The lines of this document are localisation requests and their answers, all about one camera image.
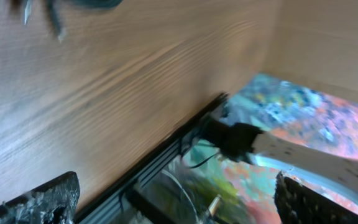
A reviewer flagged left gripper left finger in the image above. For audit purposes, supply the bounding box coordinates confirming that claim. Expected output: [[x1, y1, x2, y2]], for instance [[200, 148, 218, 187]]
[[0, 171, 80, 224]]

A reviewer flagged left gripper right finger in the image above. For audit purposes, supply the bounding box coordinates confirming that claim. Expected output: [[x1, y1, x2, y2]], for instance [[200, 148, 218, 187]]
[[273, 172, 358, 224]]

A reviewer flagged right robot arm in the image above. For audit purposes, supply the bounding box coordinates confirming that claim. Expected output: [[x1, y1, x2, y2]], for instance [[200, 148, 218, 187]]
[[201, 119, 358, 200]]

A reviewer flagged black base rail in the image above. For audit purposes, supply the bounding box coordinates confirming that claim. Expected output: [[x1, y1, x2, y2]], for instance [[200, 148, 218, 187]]
[[75, 93, 228, 224]]

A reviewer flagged cardboard side wall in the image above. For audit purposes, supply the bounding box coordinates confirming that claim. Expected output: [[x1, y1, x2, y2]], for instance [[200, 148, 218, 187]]
[[262, 0, 358, 103]]

